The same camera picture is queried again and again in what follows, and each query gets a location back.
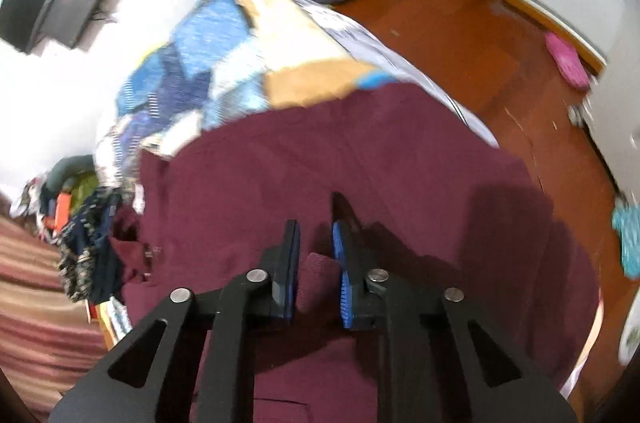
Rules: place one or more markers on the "pink slipper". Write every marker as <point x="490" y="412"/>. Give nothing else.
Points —
<point x="567" y="60"/>

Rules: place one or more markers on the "maroon garment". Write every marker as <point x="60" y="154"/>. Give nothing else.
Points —
<point x="360" y="153"/>

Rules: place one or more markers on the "green patterned cloth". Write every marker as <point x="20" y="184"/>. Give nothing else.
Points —
<point x="86" y="188"/>

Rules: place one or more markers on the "patchwork printed blanket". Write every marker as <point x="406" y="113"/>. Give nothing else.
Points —
<point x="225" y="45"/>

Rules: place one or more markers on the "pile of assorted clutter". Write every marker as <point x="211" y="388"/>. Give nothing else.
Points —
<point x="37" y="203"/>

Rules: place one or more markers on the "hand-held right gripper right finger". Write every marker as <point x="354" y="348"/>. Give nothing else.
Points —
<point x="344" y="284"/>

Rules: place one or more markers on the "striped reddish curtain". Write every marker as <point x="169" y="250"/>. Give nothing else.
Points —
<point x="40" y="313"/>

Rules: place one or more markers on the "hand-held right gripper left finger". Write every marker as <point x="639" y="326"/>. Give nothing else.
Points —
<point x="289" y="270"/>

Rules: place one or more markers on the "orange box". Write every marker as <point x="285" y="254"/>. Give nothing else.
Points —
<point x="62" y="209"/>

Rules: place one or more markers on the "teal cloth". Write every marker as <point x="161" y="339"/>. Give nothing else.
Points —
<point x="629" y="238"/>

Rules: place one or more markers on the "grey pillow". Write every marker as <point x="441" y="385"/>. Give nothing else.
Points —
<point x="72" y="165"/>

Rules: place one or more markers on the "small black wall monitor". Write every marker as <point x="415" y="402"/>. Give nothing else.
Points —
<point x="75" y="10"/>

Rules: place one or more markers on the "dark patterned folded clothes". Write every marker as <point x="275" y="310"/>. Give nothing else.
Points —
<point x="85" y="248"/>

